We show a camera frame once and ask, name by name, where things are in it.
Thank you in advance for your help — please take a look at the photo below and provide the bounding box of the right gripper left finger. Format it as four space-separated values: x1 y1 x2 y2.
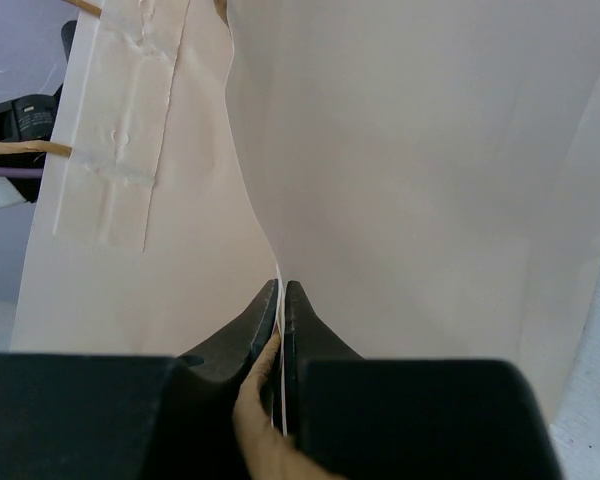
179 279 279 384

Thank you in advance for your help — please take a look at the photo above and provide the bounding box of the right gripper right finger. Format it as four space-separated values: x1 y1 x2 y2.
283 280 363 435

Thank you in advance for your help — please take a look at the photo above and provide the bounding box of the beige paper bag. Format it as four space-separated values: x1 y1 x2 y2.
0 0 600 480

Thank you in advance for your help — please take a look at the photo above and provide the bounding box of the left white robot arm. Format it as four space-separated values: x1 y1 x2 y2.
0 89 62 209

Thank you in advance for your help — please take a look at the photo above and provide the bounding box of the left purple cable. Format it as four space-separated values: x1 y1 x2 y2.
0 166 45 180

